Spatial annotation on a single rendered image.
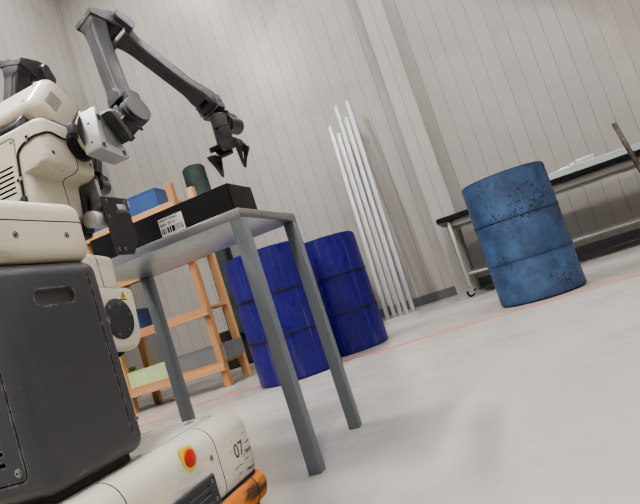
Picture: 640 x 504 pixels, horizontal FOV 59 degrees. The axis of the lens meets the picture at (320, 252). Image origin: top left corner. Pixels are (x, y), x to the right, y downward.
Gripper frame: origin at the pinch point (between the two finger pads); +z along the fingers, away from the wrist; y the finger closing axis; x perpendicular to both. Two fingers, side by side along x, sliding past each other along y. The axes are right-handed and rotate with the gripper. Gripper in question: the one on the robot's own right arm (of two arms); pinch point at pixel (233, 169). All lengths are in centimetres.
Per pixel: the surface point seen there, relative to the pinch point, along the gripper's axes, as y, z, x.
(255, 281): -5.0, 40.0, 17.2
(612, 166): -181, -13, -483
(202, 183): 279, -172, -479
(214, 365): 207, 61, -281
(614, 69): -241, -139, -607
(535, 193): -95, 12, -256
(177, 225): 21.4, 12.6, 7.8
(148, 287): 61, 23, -22
